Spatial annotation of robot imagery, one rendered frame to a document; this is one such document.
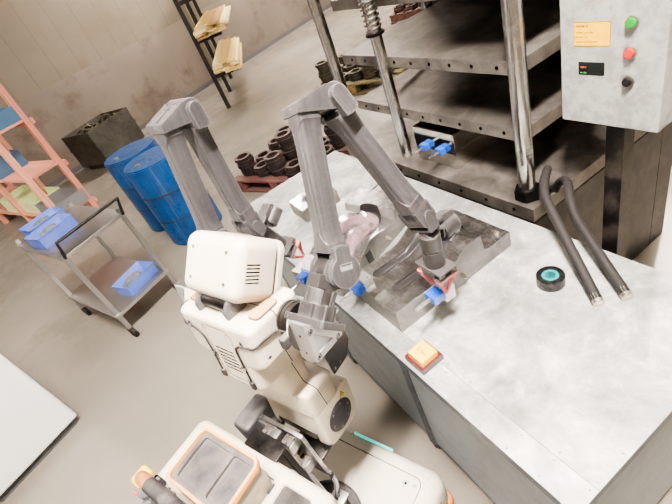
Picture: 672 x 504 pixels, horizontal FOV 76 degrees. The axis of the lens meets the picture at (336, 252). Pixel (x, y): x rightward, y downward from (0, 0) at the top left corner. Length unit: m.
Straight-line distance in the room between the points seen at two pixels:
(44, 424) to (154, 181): 1.96
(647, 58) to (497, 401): 0.99
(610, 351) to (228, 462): 1.00
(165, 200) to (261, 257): 3.10
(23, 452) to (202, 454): 2.03
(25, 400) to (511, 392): 2.62
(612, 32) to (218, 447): 1.55
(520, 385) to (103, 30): 8.94
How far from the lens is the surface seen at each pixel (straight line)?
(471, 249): 1.45
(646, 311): 1.41
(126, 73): 9.41
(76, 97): 8.97
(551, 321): 1.37
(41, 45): 8.95
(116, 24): 9.55
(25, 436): 3.20
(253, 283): 0.99
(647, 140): 2.34
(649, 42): 1.50
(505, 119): 1.87
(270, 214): 1.41
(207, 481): 1.25
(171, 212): 4.10
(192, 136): 1.23
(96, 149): 7.83
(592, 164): 2.01
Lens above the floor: 1.85
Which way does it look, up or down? 35 degrees down
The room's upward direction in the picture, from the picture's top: 24 degrees counter-clockwise
